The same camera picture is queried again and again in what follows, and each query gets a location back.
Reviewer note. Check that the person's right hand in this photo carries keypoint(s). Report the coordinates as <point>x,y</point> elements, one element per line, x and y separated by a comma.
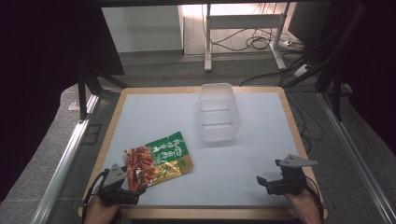
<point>306,208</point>

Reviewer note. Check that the black curtain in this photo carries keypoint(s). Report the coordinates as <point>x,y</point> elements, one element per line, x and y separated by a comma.
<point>37,77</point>
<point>376,62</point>

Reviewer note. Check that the aluminium rail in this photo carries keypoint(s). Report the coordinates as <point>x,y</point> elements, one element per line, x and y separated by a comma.
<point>358,161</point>
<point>62,161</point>

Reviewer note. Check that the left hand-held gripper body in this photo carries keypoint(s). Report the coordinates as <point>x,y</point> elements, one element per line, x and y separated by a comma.
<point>114,178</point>

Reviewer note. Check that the clear plastic container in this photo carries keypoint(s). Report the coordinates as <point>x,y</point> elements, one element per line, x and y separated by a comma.
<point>219,115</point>

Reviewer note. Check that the green and red snack packet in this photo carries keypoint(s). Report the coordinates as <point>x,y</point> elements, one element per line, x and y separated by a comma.
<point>165,157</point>

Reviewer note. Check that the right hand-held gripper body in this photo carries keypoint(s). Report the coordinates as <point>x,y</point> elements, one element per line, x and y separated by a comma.
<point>291,180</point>

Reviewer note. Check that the person's left hand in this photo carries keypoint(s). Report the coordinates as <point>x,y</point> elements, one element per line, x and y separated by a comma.
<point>98,213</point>

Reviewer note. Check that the white desk frame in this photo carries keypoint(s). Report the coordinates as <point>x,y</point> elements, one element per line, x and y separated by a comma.
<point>246,21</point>

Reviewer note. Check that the white cabinet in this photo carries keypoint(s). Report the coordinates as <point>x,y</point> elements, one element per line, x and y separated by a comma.
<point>141,29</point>

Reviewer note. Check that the white power strip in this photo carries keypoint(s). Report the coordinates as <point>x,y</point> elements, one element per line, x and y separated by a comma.
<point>301,71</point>

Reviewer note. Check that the black metal stand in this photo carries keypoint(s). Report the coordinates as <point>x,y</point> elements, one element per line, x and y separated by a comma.
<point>83,99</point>
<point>336,71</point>

